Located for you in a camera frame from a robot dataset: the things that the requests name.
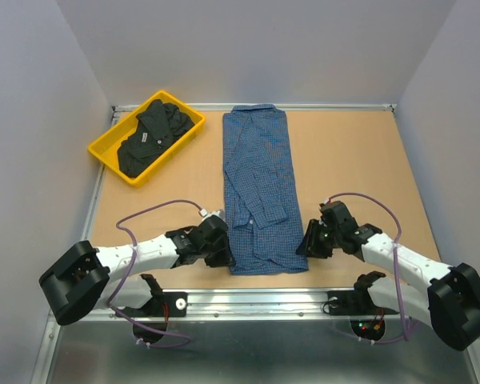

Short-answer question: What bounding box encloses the yellow plastic bin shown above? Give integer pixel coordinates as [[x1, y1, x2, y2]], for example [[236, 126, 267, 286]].
[[88, 90, 206, 187]]

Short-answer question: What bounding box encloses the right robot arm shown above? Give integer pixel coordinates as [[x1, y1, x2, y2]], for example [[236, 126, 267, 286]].
[[296, 201, 480, 351]]

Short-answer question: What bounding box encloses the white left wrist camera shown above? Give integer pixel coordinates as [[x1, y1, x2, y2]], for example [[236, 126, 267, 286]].
[[199, 208, 225, 221]]

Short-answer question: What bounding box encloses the aluminium front rail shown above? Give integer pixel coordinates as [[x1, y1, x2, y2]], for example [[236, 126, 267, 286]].
[[47, 284, 475, 322]]

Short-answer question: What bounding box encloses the black striped shirt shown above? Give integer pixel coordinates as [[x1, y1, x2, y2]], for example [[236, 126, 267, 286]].
[[117, 99, 194, 178]]

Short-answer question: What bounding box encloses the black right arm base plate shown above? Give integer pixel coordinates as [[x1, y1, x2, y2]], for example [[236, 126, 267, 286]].
[[322, 289, 398, 316]]

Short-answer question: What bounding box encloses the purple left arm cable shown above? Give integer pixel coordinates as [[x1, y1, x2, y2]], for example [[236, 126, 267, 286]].
[[106, 198, 209, 348]]

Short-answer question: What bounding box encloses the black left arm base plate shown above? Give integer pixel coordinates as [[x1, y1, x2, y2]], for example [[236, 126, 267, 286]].
[[121, 291, 188, 319]]

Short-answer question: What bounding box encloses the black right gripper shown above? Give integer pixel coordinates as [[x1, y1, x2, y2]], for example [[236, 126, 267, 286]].
[[294, 218, 341, 258]]

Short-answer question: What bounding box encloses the aluminium back rail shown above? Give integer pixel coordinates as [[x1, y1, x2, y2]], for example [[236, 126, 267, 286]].
[[112, 102, 397, 113]]

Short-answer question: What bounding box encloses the blue plaid long sleeve shirt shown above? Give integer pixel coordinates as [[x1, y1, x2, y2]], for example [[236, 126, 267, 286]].
[[222, 104, 309, 276]]

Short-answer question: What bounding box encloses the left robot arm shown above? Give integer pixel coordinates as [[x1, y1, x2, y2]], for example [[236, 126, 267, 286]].
[[39, 213, 234, 326]]

